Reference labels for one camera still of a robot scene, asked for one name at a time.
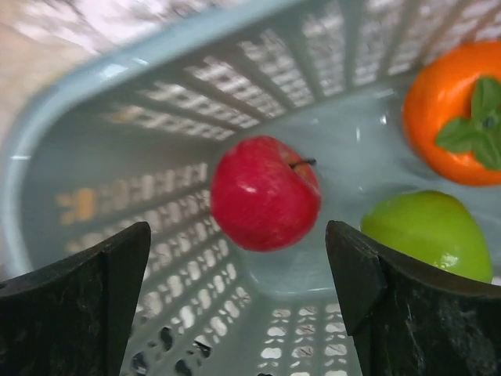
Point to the pale green plastic basket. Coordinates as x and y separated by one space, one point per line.
135 137

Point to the red toy fruit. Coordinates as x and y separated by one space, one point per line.
264 195

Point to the green toy apple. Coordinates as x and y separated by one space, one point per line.
433 227

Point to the orange toy pepper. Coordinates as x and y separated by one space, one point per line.
451 114

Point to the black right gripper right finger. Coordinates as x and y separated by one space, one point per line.
407 317

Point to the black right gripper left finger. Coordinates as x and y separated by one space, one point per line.
74 317

